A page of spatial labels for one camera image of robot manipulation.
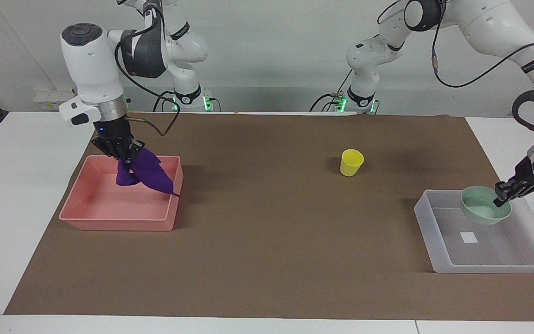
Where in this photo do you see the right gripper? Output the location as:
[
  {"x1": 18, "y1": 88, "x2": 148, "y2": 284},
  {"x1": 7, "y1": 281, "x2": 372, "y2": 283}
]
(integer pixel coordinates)
[{"x1": 91, "y1": 116, "x2": 146, "y2": 165}]

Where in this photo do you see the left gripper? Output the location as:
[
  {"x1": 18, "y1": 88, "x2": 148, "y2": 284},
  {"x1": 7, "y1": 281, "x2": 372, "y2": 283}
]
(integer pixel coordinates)
[{"x1": 493, "y1": 156, "x2": 534, "y2": 207}]

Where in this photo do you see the light green bowl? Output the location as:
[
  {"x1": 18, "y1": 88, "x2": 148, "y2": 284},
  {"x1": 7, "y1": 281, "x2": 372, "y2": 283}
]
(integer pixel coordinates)
[{"x1": 460, "y1": 186, "x2": 513, "y2": 226}]

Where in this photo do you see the purple cloth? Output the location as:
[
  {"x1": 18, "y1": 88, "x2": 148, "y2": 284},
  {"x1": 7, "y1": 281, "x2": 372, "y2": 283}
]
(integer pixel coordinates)
[{"x1": 116, "y1": 148, "x2": 180, "y2": 198}]

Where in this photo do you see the clear plastic box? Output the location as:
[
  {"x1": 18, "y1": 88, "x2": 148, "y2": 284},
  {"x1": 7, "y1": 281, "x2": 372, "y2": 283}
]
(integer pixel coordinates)
[{"x1": 413, "y1": 189, "x2": 534, "y2": 274}]

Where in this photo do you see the pink plastic tray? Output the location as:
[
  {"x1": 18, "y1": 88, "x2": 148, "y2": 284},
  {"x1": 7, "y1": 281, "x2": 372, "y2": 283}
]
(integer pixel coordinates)
[{"x1": 58, "y1": 155, "x2": 184, "y2": 232}]

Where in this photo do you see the yellow plastic cup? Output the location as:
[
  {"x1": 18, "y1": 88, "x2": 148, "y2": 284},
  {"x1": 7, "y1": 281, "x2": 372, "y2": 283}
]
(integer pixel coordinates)
[{"x1": 340, "y1": 149, "x2": 365, "y2": 177}]

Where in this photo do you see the black cable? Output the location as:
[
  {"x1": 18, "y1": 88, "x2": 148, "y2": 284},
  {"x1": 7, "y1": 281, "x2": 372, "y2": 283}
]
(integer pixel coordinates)
[
  {"x1": 309, "y1": 69, "x2": 354, "y2": 112},
  {"x1": 431, "y1": 0, "x2": 534, "y2": 89},
  {"x1": 152, "y1": 90, "x2": 178, "y2": 112},
  {"x1": 114, "y1": 7, "x2": 181, "y2": 136}
]

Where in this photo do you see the white wall socket strip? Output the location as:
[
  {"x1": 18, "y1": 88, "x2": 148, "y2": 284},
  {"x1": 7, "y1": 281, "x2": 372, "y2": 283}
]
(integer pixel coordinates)
[{"x1": 32, "y1": 88, "x2": 76, "y2": 111}]

